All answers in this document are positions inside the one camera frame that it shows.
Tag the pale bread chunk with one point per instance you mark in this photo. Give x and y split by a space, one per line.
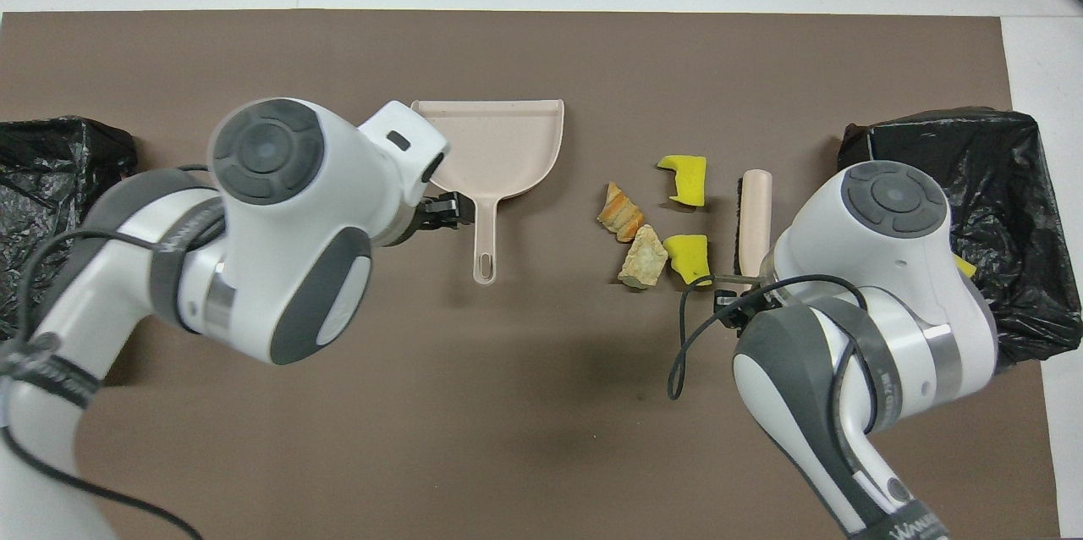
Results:
643 258

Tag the beige plastic dustpan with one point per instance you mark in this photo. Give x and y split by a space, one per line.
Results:
499 151

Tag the orange striped pastry piece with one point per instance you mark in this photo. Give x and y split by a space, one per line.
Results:
620 212

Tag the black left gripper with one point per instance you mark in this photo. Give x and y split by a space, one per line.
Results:
419 223

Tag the beige hand brush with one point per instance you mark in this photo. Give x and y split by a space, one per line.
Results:
755 210

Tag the notched yellow sponge chunk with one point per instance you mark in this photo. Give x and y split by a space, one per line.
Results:
689 182

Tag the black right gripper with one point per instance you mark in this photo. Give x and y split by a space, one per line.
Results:
755 310

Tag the black bag lined bin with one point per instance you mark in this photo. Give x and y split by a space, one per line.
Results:
1024 210

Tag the black bin with pink label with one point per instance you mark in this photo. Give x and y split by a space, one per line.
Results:
42 184

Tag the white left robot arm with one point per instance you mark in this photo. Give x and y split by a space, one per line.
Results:
279 227

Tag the small yellow sponge piece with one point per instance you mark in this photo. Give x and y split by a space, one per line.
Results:
965 267

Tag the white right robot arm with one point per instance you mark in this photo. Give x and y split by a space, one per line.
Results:
888 269

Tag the brown table mat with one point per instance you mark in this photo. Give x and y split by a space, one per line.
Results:
541 438

